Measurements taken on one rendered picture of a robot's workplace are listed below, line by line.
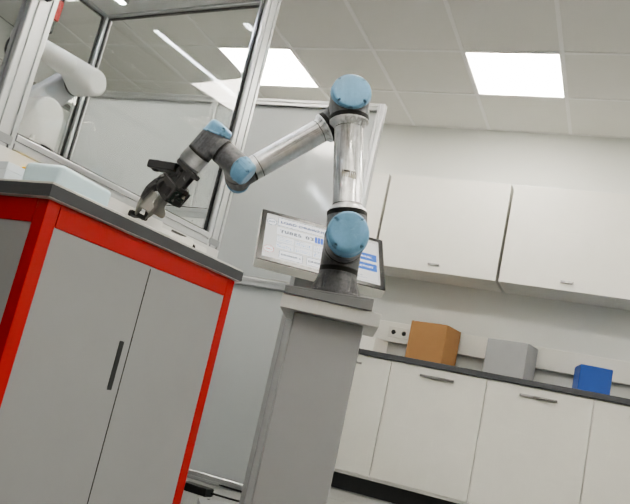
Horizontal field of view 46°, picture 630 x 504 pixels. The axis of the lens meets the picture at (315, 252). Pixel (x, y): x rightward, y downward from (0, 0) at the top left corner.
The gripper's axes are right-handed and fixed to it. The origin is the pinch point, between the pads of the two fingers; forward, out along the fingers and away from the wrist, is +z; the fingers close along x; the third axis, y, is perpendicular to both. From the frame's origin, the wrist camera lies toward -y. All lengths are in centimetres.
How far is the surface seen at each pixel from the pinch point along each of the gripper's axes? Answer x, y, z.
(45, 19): -41, -32, -26
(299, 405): 23, 69, 6
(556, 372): 371, 33, -39
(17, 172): -64, 29, -6
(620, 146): 373, -47, -189
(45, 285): -66, 58, 0
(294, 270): 77, 5, -8
